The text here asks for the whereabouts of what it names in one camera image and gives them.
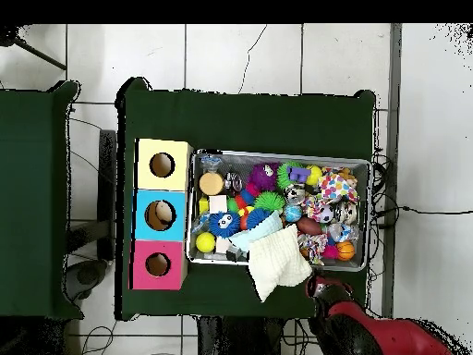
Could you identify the yellow block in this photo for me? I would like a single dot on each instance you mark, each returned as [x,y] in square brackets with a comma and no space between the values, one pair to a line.
[203,205]

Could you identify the green cloth side table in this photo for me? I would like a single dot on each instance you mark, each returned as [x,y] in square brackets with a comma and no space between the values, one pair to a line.
[33,200]

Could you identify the polka dot cloth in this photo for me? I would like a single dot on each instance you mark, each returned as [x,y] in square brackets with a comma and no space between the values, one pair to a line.
[338,186]

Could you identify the clear mesh bin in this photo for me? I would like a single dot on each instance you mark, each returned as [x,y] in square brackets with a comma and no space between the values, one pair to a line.
[194,255]

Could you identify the wooden box with three holes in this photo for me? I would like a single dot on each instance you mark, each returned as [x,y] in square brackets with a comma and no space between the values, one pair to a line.
[145,216]

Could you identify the cream waffle cloth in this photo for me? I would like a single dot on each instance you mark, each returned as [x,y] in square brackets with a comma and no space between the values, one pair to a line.
[277,262]

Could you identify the black silver round toy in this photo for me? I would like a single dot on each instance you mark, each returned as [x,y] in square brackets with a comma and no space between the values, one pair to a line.
[233,182]

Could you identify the brown toy football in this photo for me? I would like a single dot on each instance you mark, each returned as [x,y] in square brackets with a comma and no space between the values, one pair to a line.
[309,225]

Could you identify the clear crumpled plastic packet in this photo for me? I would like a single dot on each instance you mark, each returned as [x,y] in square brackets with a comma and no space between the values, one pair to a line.
[212,159]

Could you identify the blue globe ball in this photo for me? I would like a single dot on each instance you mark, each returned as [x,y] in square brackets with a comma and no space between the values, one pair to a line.
[293,213]

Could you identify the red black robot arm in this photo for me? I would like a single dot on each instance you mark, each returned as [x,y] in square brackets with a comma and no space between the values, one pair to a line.
[384,340]

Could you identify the mint green knit cloth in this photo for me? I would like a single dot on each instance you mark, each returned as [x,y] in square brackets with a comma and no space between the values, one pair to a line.
[255,231]

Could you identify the large green spiky ball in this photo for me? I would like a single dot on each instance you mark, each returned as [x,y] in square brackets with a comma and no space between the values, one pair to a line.
[282,177]

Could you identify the pink spiky ball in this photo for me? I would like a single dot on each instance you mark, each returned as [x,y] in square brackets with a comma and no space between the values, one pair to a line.
[330,251]

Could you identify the small green spiky ball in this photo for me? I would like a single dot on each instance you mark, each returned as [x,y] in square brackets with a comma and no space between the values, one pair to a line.
[269,202]

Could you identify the small orange basketball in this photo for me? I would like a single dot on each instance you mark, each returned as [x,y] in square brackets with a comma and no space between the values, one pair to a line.
[345,250]

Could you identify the blue fuzzy ball with eyes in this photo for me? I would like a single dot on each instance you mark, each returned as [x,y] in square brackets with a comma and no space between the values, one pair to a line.
[224,223]

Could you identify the purple plastic block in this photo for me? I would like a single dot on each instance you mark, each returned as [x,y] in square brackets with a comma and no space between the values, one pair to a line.
[298,174]

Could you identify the round wooden disc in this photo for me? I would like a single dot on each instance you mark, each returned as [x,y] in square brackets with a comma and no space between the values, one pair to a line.
[211,183]

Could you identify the yellow smiley ball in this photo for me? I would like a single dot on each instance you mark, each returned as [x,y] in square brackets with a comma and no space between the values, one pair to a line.
[315,175]

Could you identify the purple spiky ball with eyes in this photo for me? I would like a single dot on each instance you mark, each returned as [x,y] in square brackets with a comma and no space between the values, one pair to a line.
[262,177]

